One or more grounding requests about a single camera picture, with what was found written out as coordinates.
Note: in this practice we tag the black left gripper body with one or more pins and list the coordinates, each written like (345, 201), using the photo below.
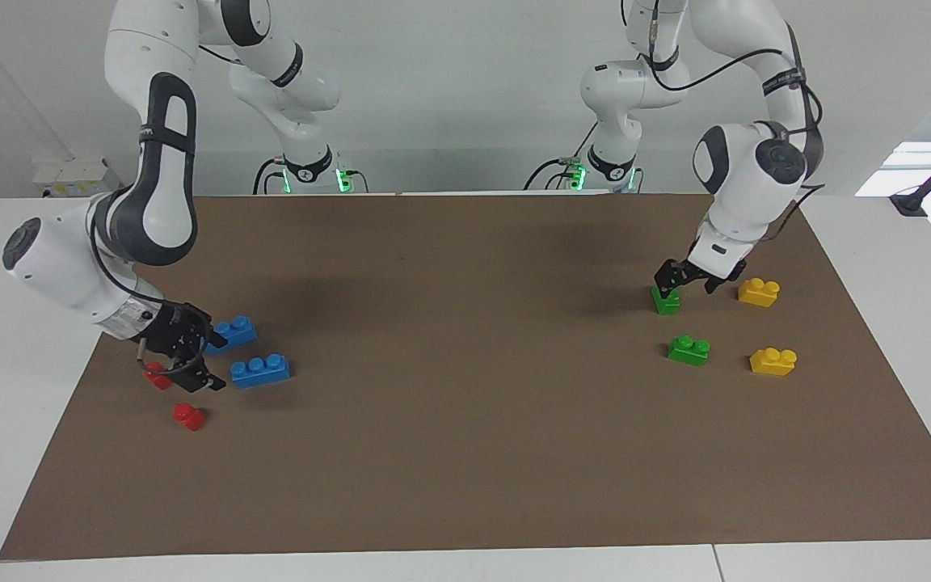
(704, 275)

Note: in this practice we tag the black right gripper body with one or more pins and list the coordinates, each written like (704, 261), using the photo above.
(174, 331)

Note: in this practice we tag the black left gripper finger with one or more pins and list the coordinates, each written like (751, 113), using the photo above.
(667, 281)
(714, 284)

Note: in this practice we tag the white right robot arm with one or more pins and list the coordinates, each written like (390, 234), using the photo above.
(150, 202)

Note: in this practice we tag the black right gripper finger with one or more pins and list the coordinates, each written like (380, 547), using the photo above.
(216, 338)
(207, 378)

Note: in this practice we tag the blue three-stud toy block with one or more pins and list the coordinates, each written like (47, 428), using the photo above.
(259, 372)
(239, 331)

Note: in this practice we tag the yellow two-stud toy block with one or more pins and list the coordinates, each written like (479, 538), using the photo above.
(773, 363)
(758, 293)

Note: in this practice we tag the white box with yellow label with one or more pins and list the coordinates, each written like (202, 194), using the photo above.
(69, 176)

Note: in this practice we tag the brown table mat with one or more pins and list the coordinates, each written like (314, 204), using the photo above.
(465, 469)

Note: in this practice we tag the small red toy block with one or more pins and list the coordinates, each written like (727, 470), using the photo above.
(158, 380)
(189, 417)

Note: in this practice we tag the green two-stud toy block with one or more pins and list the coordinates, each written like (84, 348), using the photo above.
(688, 352)
(666, 304)

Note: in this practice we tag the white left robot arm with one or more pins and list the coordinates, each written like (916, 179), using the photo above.
(756, 178)

